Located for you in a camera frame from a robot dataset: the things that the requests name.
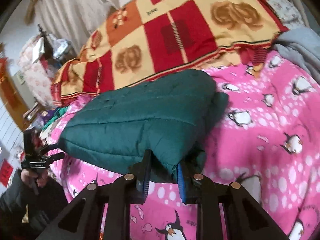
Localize person's left hand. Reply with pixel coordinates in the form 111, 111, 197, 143
20, 169, 48, 187

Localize grey cloth on bed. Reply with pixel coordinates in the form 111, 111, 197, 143
272, 27, 320, 84

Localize green quilted puffer jacket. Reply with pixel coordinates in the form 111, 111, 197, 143
57, 69, 229, 183

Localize beige curtain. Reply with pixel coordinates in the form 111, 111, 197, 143
35, 0, 131, 52

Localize red yellow rose blanket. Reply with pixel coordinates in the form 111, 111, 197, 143
51, 0, 287, 106

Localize green purple clothes pile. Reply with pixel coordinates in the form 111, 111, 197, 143
32, 107, 68, 131

